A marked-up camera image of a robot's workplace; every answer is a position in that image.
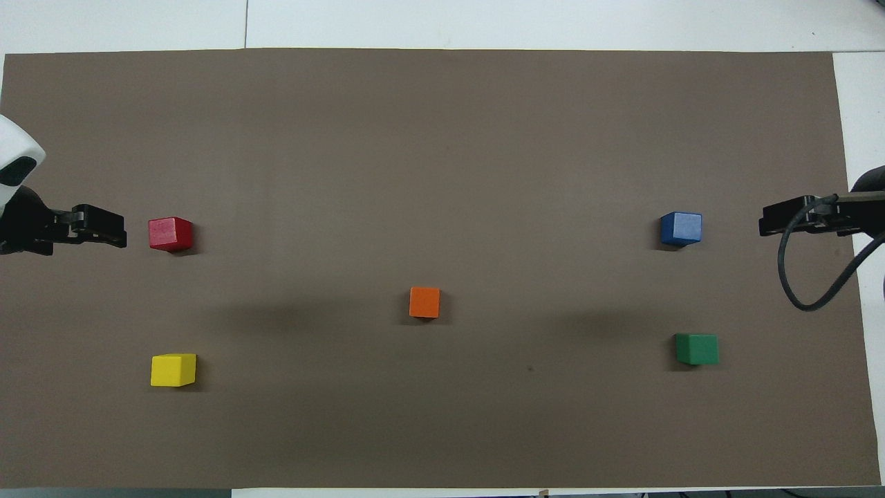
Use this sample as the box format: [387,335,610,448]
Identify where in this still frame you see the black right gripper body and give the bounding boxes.
[803,195,885,238]

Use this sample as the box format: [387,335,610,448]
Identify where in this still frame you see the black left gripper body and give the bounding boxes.
[0,187,75,256]

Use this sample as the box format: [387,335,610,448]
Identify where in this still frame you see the red wooden block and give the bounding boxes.
[148,216,194,252]

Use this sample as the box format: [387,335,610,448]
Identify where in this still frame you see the blue wooden block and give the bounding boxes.
[660,212,703,247]

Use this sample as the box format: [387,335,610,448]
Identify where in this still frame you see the green wooden block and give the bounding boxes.
[675,333,720,367]

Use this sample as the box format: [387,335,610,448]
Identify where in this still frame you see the yellow wooden block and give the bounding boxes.
[150,353,198,388]

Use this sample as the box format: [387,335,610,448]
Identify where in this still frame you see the orange wooden block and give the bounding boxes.
[409,286,441,320]

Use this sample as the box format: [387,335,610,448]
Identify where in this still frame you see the brown table mat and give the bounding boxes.
[0,47,883,489]

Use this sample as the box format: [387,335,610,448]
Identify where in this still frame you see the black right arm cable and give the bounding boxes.
[777,195,885,313]

